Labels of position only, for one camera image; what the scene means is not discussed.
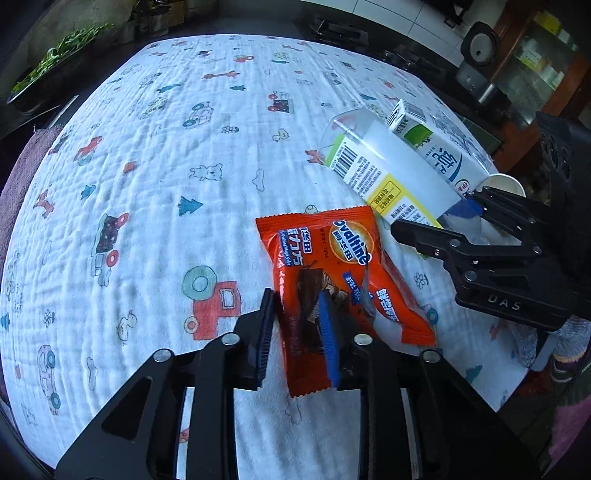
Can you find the purple towel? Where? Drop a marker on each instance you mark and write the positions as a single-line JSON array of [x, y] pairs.
[[23, 175]]

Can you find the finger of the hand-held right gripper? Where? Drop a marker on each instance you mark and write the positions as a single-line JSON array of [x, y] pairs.
[[425, 235], [508, 207]]

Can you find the orange snack packet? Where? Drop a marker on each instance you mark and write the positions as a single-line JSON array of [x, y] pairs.
[[323, 240]]

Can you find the white paper cup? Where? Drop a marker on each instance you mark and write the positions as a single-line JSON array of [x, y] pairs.
[[503, 182]]

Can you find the yellow label milk carton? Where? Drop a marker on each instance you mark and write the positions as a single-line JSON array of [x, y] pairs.
[[392, 161]]

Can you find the wooden glass door cabinet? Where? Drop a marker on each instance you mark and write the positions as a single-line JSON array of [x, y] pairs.
[[545, 50]]

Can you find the bowl of green vegetables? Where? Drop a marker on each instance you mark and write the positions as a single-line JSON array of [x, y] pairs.
[[51, 69]]

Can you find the green and white milk carton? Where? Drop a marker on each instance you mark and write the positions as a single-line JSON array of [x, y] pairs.
[[434, 147]]

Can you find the round wooden cutting board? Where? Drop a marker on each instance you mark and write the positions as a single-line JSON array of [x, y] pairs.
[[78, 18]]

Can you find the black rice cooker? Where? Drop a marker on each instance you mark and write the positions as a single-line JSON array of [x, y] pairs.
[[480, 50]]

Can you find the white cartoon printed tablecloth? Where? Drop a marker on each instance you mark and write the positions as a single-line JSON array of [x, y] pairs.
[[138, 207]]

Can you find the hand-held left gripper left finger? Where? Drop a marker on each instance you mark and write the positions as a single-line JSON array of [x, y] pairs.
[[265, 341]]

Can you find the person's plaid trouser leg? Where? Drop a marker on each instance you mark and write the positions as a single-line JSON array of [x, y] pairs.
[[526, 339]]

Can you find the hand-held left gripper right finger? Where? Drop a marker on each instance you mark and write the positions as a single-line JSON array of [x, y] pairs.
[[328, 341]]

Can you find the black gas stove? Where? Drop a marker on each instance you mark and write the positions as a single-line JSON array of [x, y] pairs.
[[337, 25]]

